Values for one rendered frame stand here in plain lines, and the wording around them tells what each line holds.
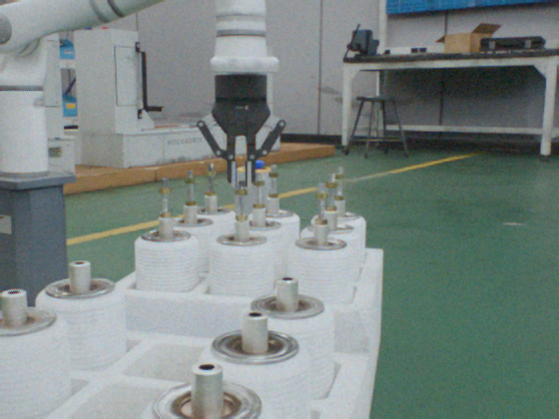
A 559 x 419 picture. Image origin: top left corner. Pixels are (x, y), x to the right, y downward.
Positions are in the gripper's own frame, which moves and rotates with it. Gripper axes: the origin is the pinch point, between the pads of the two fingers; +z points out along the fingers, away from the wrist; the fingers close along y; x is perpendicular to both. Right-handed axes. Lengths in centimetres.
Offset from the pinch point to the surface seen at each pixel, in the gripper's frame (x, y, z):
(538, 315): -35, -66, 35
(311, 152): -398, -85, 31
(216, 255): 2.8, 3.8, 11.6
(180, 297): 4.6, 9.1, 17.1
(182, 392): 53, 9, 10
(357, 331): 13.2, -14.6, 19.9
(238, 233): 1.0, 0.5, 8.7
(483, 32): -423, -221, -57
